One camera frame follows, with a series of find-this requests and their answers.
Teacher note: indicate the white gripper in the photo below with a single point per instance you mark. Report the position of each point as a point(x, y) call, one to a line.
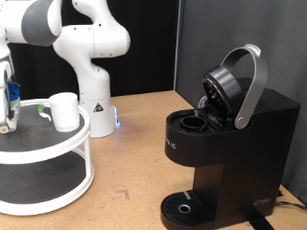
point(2, 92)

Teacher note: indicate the black Keurig coffee machine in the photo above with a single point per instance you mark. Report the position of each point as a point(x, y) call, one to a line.
point(243, 153)

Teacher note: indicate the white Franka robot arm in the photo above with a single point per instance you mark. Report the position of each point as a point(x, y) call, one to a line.
point(92, 41)

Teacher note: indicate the white two-tier turntable shelf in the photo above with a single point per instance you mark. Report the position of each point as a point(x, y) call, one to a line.
point(41, 156)

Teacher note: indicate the black curtain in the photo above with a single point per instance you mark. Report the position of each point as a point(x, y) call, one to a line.
point(150, 48)

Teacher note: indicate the grey partition panel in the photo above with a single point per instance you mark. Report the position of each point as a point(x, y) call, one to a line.
point(207, 32)

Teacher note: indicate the black tape strip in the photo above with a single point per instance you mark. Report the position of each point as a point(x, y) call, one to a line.
point(260, 222)

